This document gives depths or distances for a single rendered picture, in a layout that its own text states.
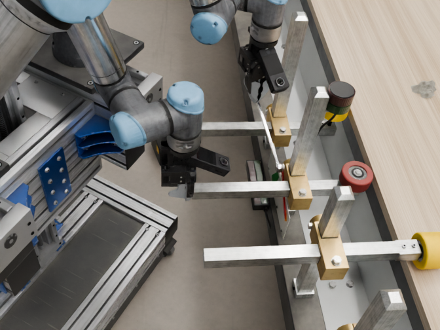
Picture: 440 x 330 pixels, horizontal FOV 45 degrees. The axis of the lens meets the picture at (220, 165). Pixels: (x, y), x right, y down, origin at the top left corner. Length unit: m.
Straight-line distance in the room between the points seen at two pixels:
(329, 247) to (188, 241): 1.18
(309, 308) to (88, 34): 0.82
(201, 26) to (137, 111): 0.24
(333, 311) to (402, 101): 0.63
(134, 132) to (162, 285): 1.18
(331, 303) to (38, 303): 0.98
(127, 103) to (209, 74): 1.91
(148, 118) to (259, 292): 1.24
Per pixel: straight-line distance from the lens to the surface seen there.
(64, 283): 1.93
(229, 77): 2.95
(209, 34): 1.16
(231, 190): 1.31
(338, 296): 1.49
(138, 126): 1.04
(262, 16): 1.27
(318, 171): 1.72
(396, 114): 1.57
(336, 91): 1.18
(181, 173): 1.21
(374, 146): 1.45
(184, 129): 1.09
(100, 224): 2.04
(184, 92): 1.07
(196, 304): 2.10
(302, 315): 1.35
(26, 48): 0.81
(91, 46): 1.03
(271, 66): 1.33
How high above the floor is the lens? 1.89
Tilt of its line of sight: 49 degrees down
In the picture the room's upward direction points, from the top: 7 degrees clockwise
